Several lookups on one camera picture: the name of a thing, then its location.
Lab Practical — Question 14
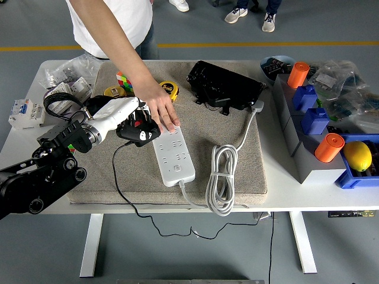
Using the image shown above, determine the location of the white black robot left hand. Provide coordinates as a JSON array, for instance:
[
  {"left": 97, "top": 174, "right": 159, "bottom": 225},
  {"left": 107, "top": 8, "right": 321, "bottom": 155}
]
[{"left": 88, "top": 96, "right": 163, "bottom": 148}]

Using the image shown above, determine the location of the clear bag of components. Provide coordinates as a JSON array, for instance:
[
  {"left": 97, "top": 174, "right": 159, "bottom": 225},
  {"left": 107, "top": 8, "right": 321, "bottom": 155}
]
[
  {"left": 306, "top": 60, "right": 371, "bottom": 100},
  {"left": 321, "top": 88, "right": 379, "bottom": 134}
]

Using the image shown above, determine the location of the black table control panel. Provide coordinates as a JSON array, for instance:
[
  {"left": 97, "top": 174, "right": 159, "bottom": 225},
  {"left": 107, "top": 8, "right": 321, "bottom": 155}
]
[{"left": 327, "top": 209, "right": 373, "bottom": 219}]

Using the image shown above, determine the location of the person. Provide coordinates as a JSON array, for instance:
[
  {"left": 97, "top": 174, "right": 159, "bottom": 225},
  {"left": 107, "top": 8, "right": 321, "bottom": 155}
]
[
  {"left": 65, "top": 0, "right": 190, "bottom": 60},
  {"left": 224, "top": 0, "right": 284, "bottom": 33}
]

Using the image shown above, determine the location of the black plastic tray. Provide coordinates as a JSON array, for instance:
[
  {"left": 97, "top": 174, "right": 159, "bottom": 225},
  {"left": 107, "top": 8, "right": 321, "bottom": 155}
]
[{"left": 186, "top": 60, "right": 266, "bottom": 117}]

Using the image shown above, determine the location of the white power strip cord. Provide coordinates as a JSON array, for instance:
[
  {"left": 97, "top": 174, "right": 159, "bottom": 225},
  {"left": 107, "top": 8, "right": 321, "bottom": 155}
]
[{"left": 177, "top": 99, "right": 265, "bottom": 217}]

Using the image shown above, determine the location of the large white wall socket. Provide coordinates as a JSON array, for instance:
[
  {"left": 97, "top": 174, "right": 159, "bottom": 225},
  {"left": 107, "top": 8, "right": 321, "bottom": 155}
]
[{"left": 47, "top": 82, "right": 72, "bottom": 113}]

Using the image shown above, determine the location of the grey box under table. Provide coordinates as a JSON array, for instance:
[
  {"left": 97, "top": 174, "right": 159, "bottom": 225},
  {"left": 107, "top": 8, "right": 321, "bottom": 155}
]
[{"left": 253, "top": 212, "right": 277, "bottom": 221}]

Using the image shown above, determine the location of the purple bowl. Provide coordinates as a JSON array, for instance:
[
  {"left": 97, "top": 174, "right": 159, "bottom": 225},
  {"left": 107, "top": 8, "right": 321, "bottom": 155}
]
[{"left": 43, "top": 82, "right": 89, "bottom": 118}]

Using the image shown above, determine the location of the grey-brown mat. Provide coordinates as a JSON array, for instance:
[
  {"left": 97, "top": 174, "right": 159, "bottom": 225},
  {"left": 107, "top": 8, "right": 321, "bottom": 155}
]
[{"left": 64, "top": 60, "right": 269, "bottom": 208}]

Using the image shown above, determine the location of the person's right hand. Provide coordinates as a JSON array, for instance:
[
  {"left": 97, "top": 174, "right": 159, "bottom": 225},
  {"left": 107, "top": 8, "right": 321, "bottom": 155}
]
[{"left": 142, "top": 82, "right": 181, "bottom": 134}]

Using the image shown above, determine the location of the orange cylinder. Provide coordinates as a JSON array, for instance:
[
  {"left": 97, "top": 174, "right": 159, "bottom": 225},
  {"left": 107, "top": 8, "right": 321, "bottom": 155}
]
[
  {"left": 286, "top": 61, "right": 311, "bottom": 89},
  {"left": 314, "top": 133, "right": 346, "bottom": 163}
]

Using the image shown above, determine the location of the small white wall socket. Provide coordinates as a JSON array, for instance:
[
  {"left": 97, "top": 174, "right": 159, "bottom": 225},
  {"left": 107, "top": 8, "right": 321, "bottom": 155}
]
[{"left": 70, "top": 76, "right": 93, "bottom": 98}]

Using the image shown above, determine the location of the black hanging cable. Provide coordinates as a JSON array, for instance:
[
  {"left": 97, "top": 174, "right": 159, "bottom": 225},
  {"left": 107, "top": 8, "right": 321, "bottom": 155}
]
[{"left": 268, "top": 211, "right": 276, "bottom": 284}]

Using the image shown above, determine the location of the yellow tape measure with strap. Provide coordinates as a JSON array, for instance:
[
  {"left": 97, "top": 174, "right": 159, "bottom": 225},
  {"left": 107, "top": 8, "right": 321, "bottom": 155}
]
[{"left": 159, "top": 80, "right": 181, "bottom": 103}]

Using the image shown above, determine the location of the clear bag of parts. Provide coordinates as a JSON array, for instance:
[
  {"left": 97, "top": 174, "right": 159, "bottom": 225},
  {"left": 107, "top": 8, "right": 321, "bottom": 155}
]
[{"left": 44, "top": 53, "right": 102, "bottom": 89}]

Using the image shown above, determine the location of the blue bowl of circuit boards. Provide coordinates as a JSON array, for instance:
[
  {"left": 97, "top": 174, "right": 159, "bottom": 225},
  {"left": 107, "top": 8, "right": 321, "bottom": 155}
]
[{"left": 259, "top": 55, "right": 297, "bottom": 84}]

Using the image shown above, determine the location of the yellow black round tape measure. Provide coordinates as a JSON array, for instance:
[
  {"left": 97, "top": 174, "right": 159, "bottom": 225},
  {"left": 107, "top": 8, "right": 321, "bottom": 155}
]
[{"left": 102, "top": 85, "right": 127, "bottom": 98}]

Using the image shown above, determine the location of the white power strip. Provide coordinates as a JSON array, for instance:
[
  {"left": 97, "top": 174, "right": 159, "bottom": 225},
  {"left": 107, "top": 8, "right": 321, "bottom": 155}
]
[{"left": 152, "top": 125, "right": 196, "bottom": 188}]

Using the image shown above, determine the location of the white-sided puzzle cube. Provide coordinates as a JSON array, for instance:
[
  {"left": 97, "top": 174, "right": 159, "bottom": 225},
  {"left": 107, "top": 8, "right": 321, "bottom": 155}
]
[{"left": 115, "top": 70, "right": 134, "bottom": 89}]

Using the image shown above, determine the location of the white circuit breaker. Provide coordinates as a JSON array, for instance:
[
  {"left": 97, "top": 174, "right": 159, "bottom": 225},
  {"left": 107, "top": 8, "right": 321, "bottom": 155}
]
[{"left": 8, "top": 99, "right": 46, "bottom": 130}]

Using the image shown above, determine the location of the white table leg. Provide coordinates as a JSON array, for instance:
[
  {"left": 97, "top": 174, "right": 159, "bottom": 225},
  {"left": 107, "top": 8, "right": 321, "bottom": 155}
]
[
  {"left": 288, "top": 211, "right": 318, "bottom": 275},
  {"left": 79, "top": 212, "right": 104, "bottom": 278}
]

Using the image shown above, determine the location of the blue bin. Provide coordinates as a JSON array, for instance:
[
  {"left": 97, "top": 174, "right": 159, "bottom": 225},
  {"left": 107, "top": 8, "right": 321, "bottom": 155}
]
[{"left": 334, "top": 133, "right": 379, "bottom": 190}]

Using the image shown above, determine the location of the thin black plug cord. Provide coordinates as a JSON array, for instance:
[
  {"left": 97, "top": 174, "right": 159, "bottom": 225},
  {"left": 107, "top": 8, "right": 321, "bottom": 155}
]
[{"left": 112, "top": 141, "right": 258, "bottom": 240}]

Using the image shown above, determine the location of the blue block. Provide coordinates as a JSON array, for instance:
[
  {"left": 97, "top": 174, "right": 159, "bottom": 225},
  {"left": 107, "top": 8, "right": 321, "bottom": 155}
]
[
  {"left": 292, "top": 85, "right": 319, "bottom": 112},
  {"left": 300, "top": 107, "right": 330, "bottom": 135}
]

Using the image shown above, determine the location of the yellow lemon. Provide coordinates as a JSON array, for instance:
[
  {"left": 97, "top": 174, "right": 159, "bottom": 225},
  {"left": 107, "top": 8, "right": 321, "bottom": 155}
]
[{"left": 343, "top": 140, "right": 373, "bottom": 172}]

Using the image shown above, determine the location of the black fabric pouch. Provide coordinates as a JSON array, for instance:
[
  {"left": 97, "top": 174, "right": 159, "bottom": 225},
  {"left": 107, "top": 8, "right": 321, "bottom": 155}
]
[{"left": 84, "top": 95, "right": 143, "bottom": 119}]

